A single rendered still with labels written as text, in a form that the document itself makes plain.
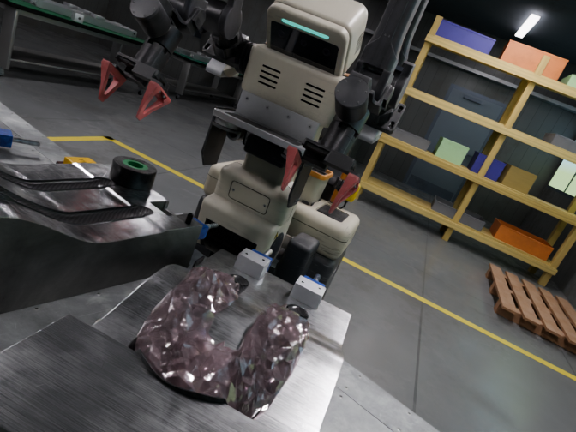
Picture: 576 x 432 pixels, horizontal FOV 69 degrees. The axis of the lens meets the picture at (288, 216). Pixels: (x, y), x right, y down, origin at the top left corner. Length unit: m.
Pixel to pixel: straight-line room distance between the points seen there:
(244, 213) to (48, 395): 0.84
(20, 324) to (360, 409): 0.46
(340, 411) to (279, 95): 0.76
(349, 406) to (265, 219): 0.63
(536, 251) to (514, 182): 0.91
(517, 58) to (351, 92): 5.18
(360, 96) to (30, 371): 0.58
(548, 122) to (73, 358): 9.34
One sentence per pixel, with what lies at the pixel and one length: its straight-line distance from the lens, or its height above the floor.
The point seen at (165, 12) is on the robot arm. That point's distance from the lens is 0.94.
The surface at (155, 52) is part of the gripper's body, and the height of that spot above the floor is 1.12.
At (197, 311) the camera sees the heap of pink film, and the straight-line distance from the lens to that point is 0.51.
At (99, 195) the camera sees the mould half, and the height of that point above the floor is 0.89.
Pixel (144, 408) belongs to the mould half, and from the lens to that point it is 0.38.
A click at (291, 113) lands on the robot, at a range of 1.07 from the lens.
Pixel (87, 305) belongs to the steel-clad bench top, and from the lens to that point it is 0.65.
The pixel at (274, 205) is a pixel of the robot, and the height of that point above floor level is 0.86.
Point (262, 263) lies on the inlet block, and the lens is 0.72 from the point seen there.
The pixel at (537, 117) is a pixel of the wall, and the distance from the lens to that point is 9.48.
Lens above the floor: 1.18
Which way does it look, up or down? 18 degrees down
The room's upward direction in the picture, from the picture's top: 23 degrees clockwise
